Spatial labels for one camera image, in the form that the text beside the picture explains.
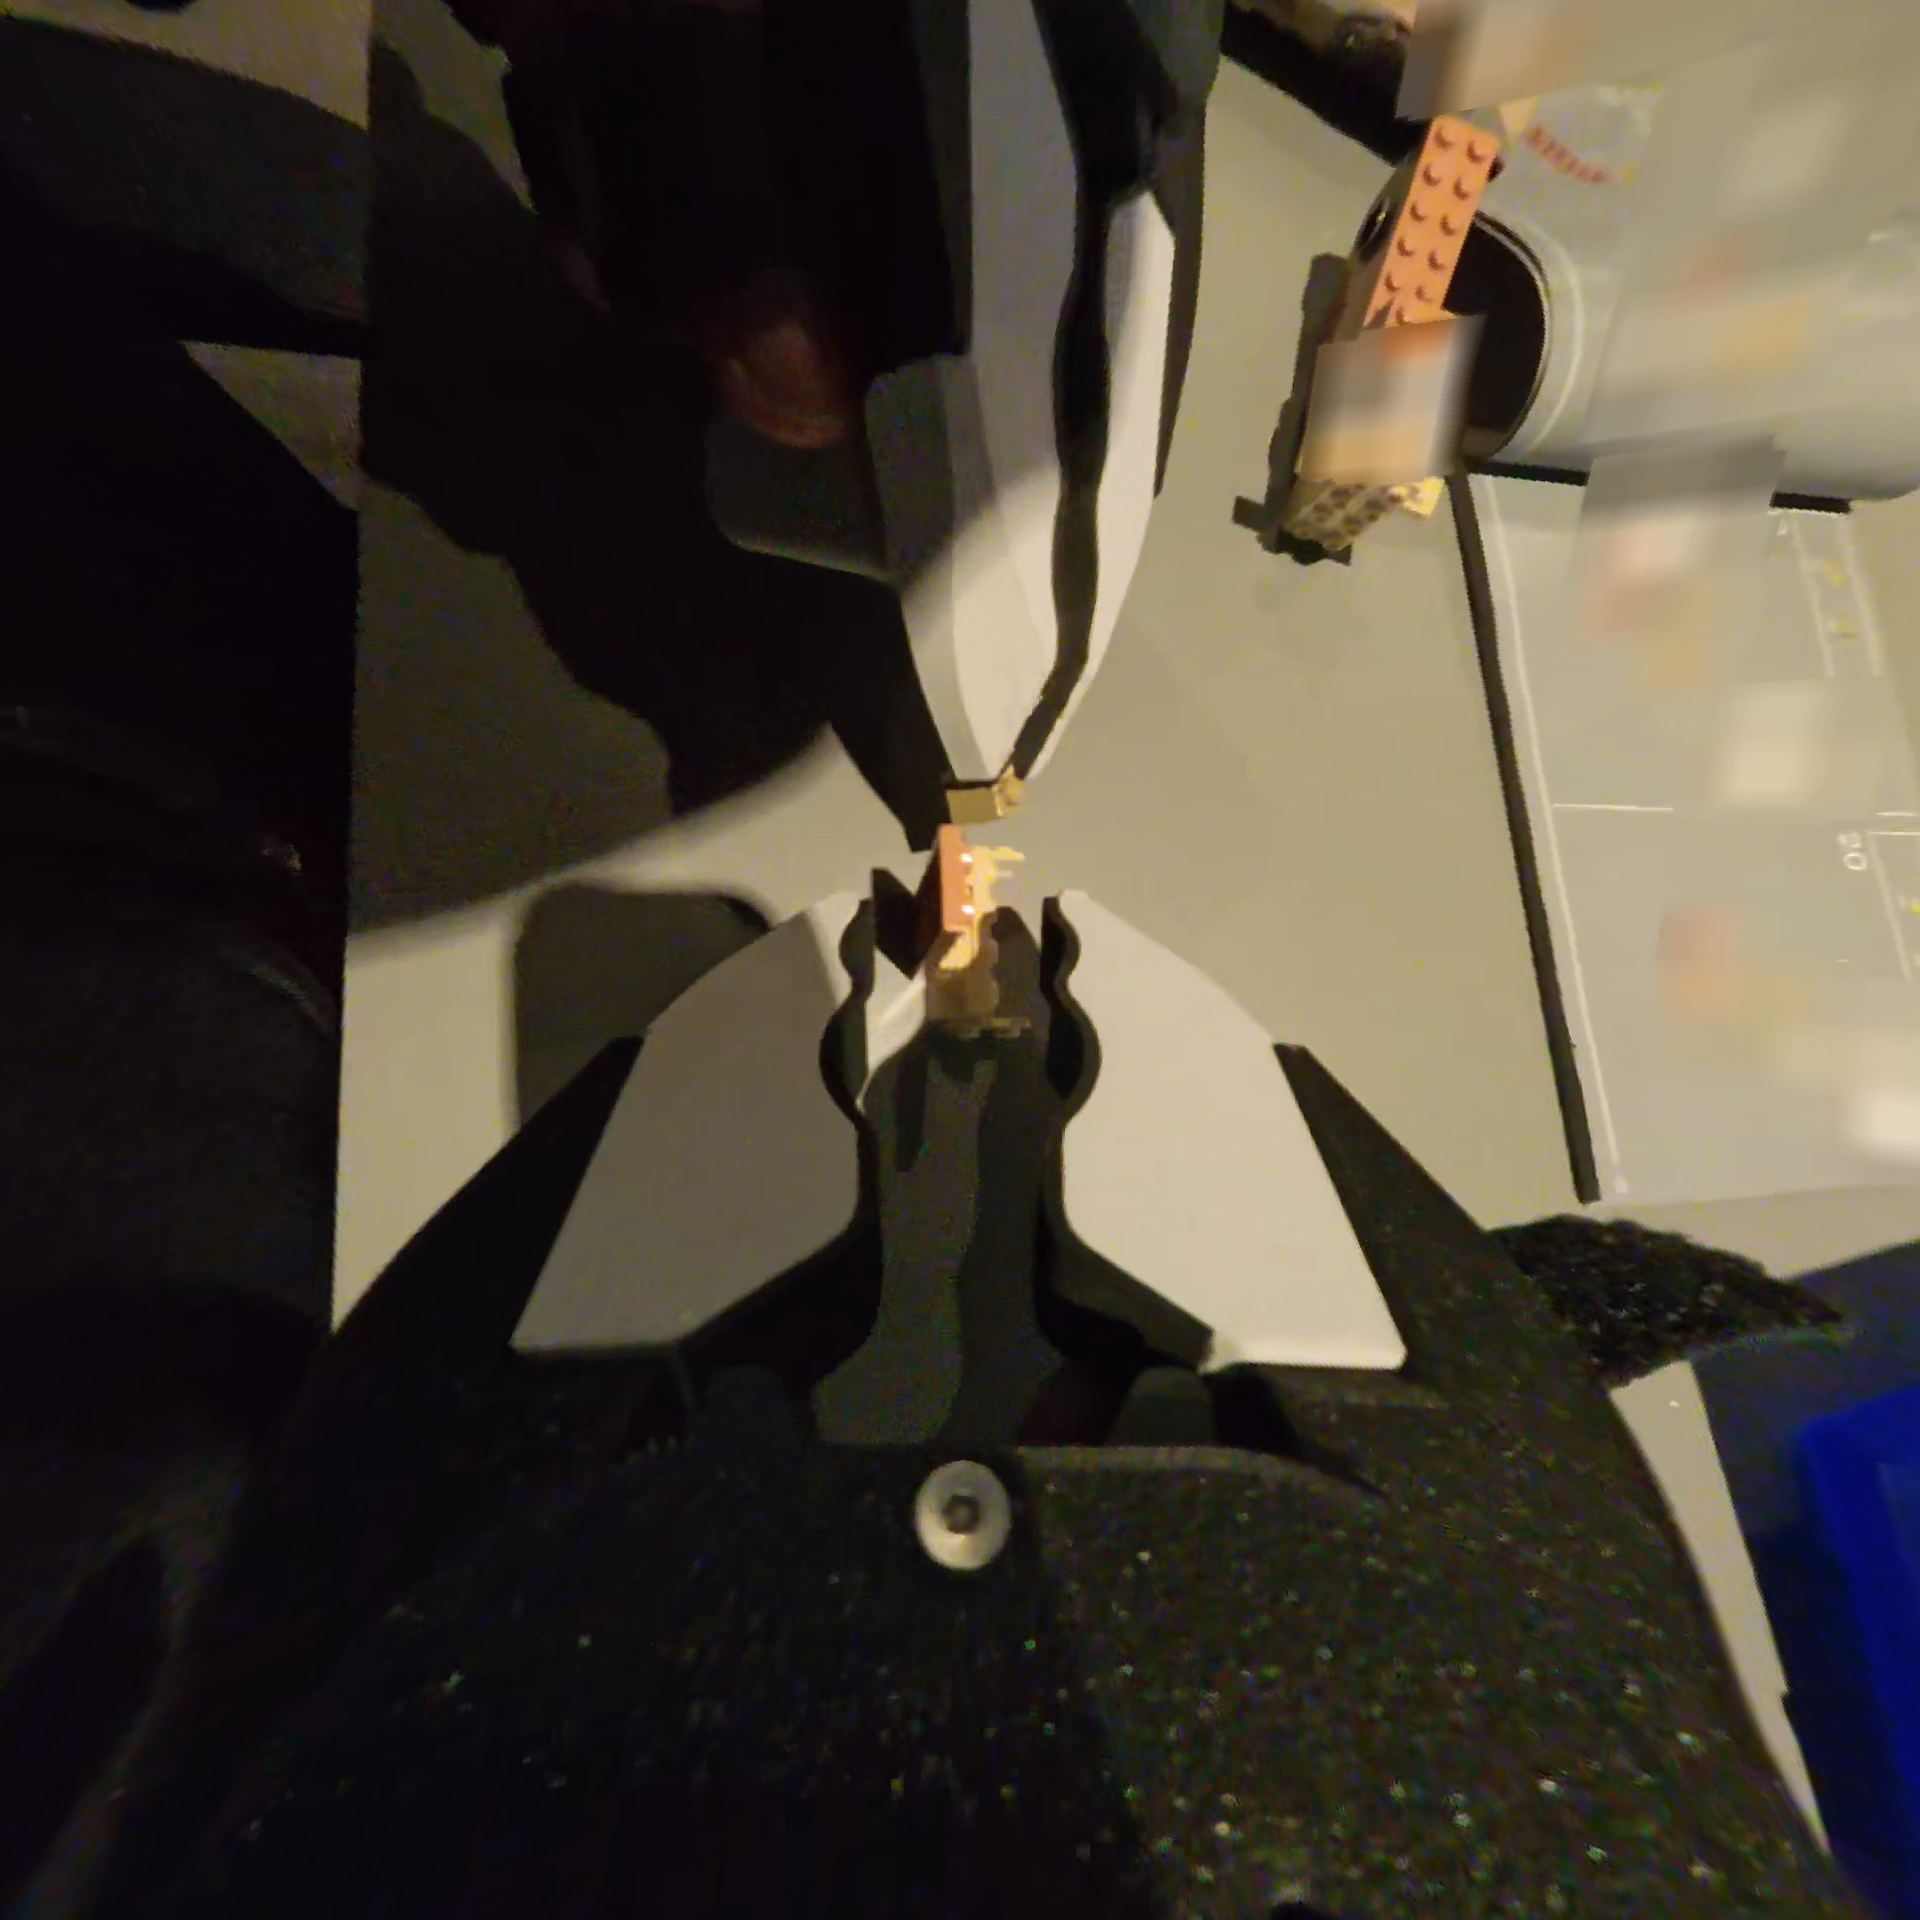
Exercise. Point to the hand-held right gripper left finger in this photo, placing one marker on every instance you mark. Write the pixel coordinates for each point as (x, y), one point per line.
(708, 1152)

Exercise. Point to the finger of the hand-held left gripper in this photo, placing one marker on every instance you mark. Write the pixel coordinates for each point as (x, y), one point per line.
(1124, 418)
(973, 522)

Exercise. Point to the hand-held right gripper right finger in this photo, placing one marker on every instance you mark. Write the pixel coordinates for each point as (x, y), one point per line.
(1200, 1185)

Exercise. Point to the small tan brick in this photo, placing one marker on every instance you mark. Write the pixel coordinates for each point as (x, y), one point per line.
(983, 801)

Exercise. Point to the tan brick assembly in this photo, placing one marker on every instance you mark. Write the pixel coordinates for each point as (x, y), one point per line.
(973, 975)

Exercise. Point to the grey desk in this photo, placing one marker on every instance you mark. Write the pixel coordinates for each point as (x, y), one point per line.
(1276, 748)

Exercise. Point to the person's left hand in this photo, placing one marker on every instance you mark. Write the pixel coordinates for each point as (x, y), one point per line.
(788, 376)

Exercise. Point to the orange and tan brick model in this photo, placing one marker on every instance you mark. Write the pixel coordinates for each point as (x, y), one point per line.
(1431, 210)

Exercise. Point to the grey instruction booklet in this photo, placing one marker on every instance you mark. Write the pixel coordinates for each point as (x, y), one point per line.
(1546, 661)

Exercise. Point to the blue plastic bin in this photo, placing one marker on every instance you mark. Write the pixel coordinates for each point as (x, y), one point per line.
(1859, 1576)

